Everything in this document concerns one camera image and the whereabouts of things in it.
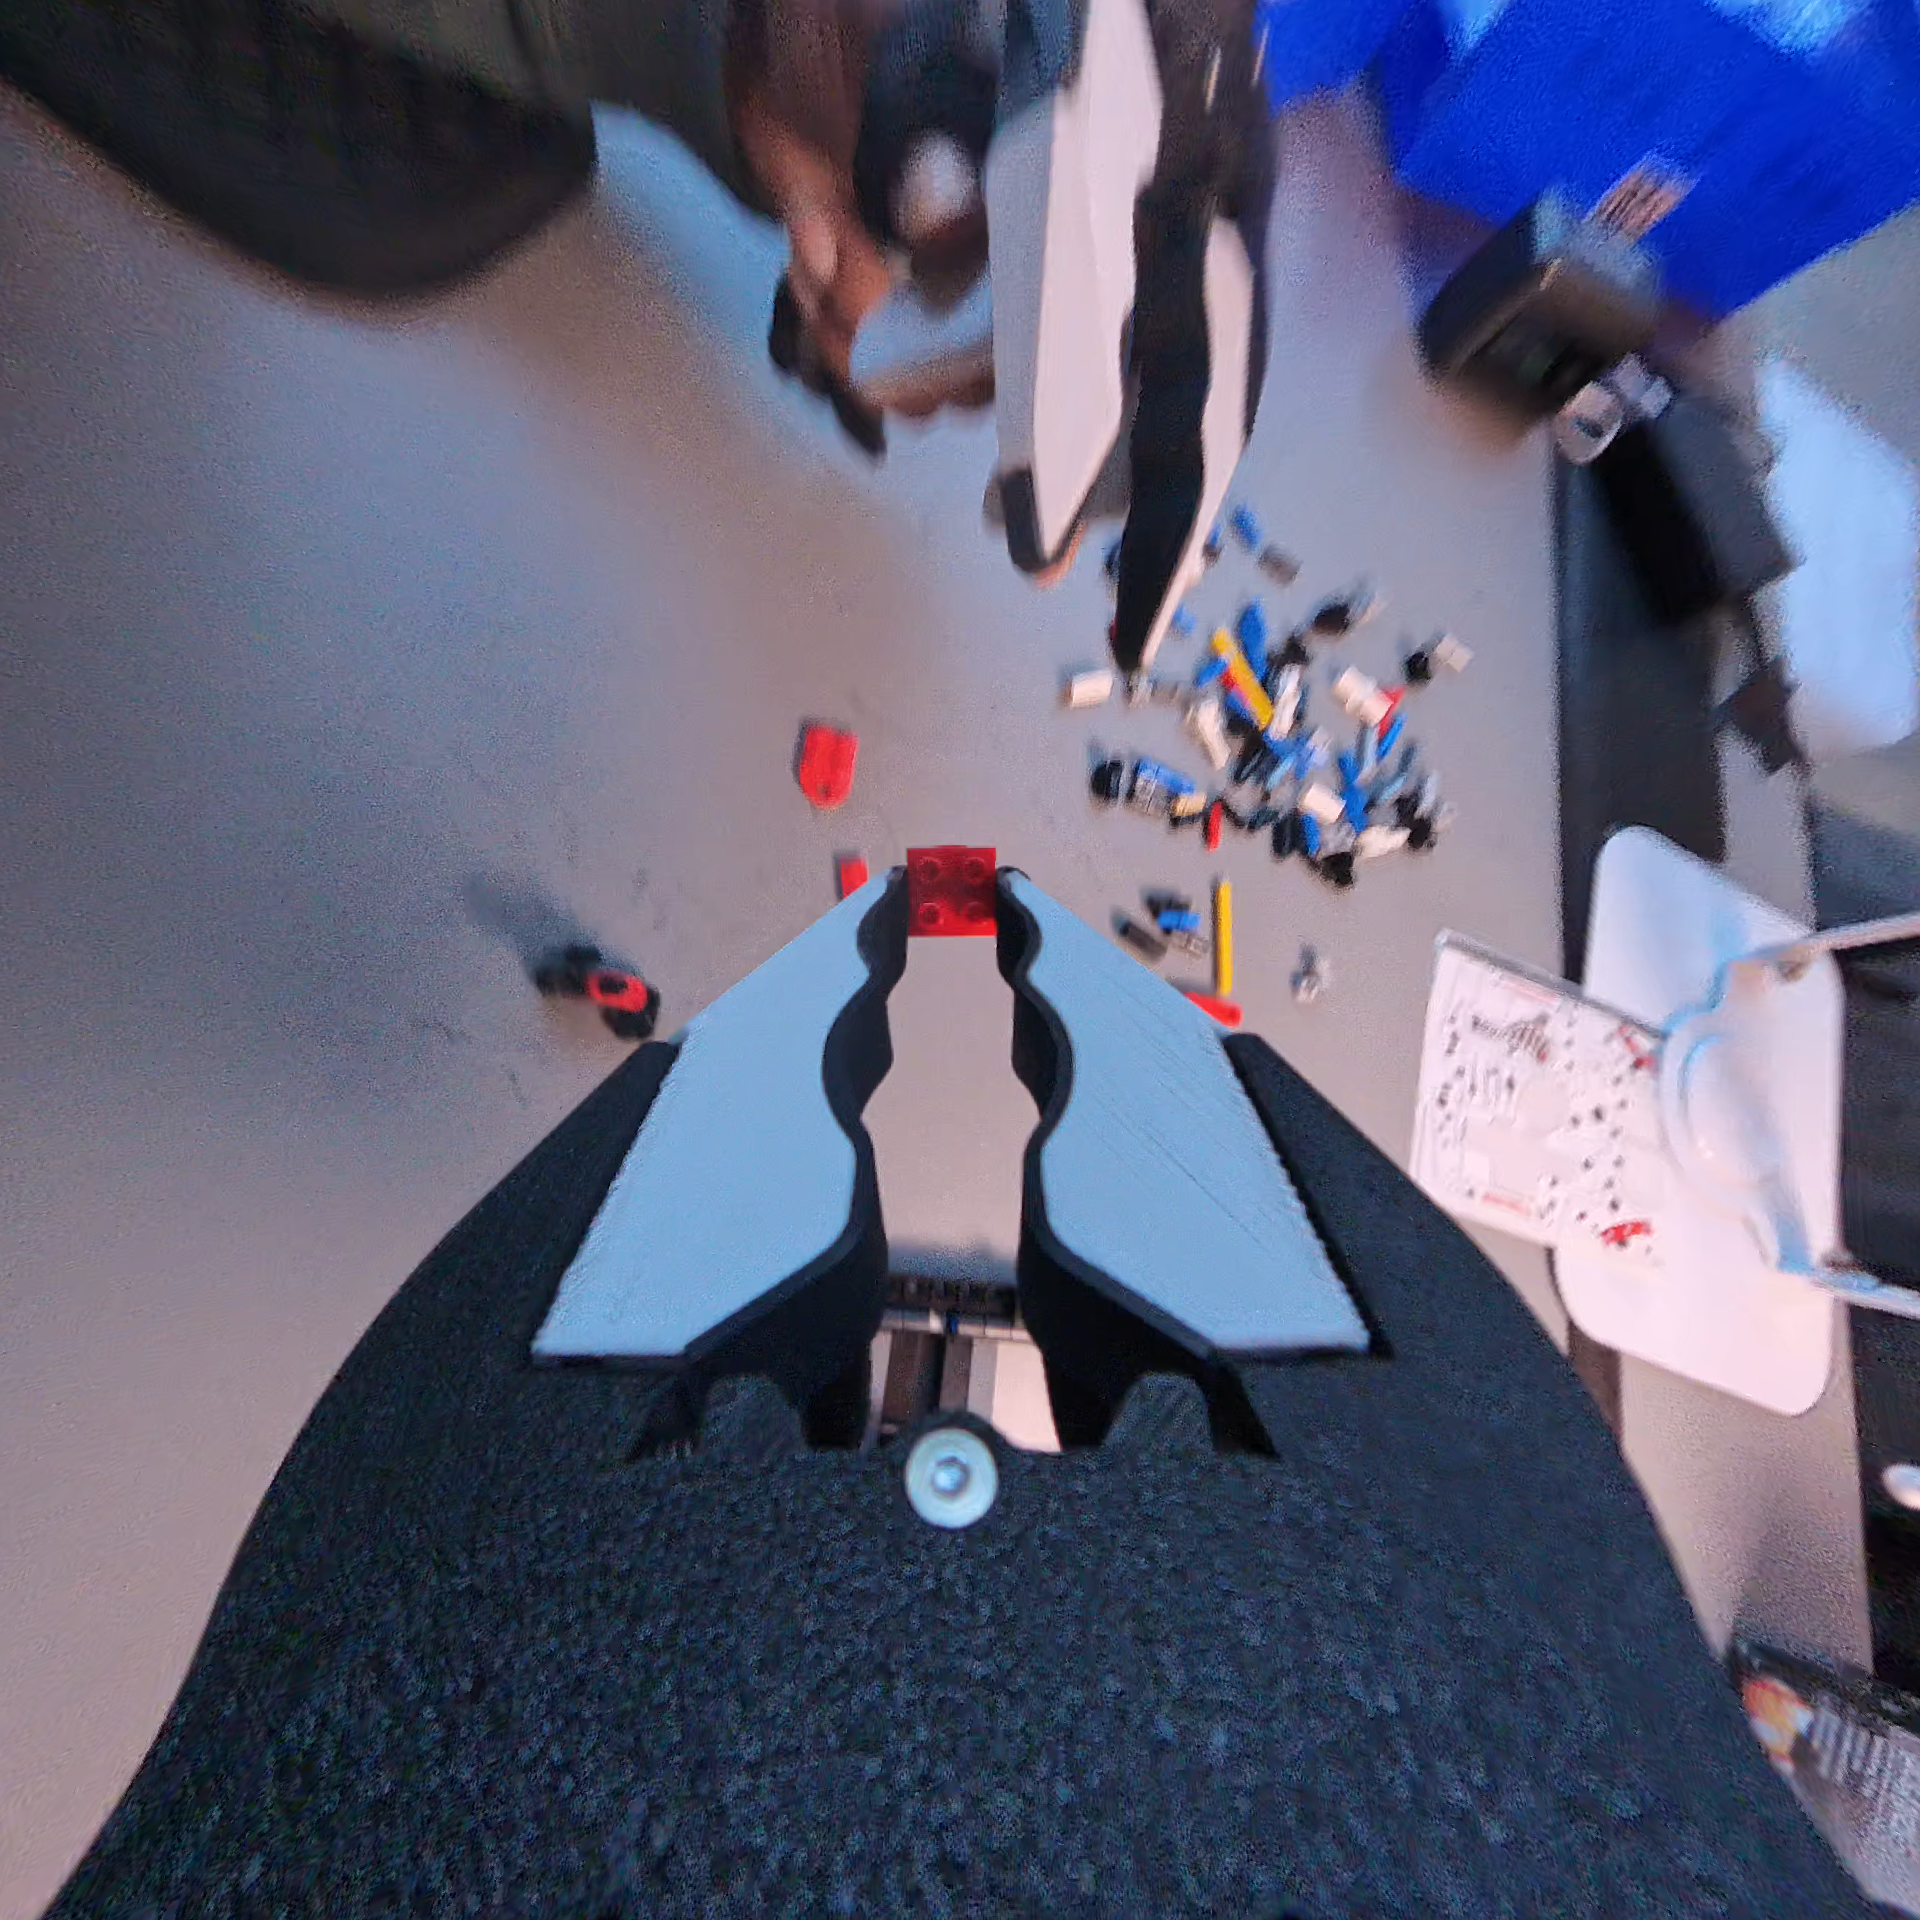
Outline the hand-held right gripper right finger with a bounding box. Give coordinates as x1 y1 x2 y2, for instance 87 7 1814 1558
992 865 1373 1452

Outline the small black red lego assembly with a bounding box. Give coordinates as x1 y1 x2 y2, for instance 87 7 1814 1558
529 938 662 1040

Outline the black power adapter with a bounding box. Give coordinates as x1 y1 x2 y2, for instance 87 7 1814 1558
1595 392 1796 620

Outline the dark cardboard box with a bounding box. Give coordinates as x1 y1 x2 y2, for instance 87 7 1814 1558
1726 1631 1920 1911

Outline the brick vehicle model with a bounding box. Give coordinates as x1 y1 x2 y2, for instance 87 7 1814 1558
876 1273 1060 1452

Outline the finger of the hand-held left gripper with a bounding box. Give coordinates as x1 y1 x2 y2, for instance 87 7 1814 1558
982 0 1167 580
1110 231 1261 671

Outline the black desk divider strip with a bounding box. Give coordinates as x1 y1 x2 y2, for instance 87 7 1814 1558
1551 449 1920 1652

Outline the printed paper sheet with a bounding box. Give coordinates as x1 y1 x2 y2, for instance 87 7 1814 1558
1408 928 1678 1257

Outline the white book stand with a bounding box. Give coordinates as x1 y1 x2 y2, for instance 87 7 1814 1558
1551 822 1920 1422

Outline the red square stud plate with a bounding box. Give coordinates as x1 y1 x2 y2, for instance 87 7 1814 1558
903 842 1000 941

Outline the pile of small brick pieces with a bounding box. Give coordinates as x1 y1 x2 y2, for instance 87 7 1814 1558
1062 498 1475 888

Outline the black action camera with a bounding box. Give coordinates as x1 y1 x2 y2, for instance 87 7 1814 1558
1415 191 1713 415

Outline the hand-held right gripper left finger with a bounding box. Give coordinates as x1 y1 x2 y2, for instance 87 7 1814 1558
529 865 911 1452

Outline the grey desk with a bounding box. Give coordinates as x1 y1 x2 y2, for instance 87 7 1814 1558
0 88 1920 1920

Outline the white cord loop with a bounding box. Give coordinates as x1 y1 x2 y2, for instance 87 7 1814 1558
1551 356 1676 462

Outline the person's left hand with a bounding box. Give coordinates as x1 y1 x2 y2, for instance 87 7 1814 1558
727 0 961 454

